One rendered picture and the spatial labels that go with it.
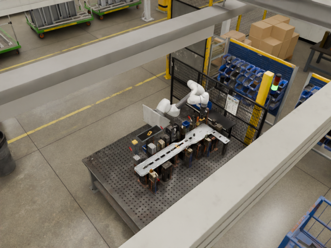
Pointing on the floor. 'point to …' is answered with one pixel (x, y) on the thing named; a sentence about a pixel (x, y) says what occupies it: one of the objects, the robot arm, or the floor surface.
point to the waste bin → (5, 157)
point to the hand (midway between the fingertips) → (202, 116)
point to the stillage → (296, 231)
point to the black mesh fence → (212, 98)
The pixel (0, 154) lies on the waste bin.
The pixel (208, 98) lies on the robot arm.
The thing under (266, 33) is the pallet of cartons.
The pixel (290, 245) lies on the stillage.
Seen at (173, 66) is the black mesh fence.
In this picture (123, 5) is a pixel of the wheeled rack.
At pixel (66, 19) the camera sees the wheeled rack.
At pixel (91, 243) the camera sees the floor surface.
